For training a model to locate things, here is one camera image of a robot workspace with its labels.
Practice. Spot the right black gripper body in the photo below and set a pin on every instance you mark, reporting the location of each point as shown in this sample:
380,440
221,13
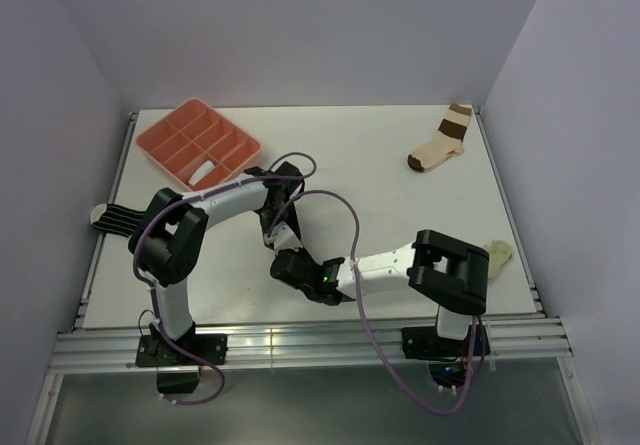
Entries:
303,253

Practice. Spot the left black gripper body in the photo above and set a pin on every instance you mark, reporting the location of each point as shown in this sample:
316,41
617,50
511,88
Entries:
288,215

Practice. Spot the white sock with black stripes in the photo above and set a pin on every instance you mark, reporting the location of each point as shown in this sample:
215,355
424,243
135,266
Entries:
201,172

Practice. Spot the black white striped ankle sock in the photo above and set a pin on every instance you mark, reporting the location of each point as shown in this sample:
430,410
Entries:
115,219

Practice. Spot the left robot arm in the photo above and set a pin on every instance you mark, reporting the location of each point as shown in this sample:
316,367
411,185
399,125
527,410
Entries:
167,242

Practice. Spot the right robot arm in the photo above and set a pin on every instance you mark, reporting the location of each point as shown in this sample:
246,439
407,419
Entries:
451,273

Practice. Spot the pink compartment organizer tray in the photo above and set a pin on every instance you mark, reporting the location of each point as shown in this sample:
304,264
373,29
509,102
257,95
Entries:
193,133

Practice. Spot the cream brown striped sock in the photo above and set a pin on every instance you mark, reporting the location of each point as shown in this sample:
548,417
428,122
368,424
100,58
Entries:
447,141

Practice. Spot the pale green ankle sock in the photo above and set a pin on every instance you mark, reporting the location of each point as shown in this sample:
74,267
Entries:
500,252

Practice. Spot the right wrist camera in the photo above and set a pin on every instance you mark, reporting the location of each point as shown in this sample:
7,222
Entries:
282,238

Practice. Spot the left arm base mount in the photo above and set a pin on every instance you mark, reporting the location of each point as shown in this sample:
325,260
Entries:
179,363

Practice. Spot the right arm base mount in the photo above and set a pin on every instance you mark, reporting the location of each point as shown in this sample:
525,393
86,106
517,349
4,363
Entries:
449,361

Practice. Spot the aluminium table front rail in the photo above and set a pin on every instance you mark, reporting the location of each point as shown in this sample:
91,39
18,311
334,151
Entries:
340,343

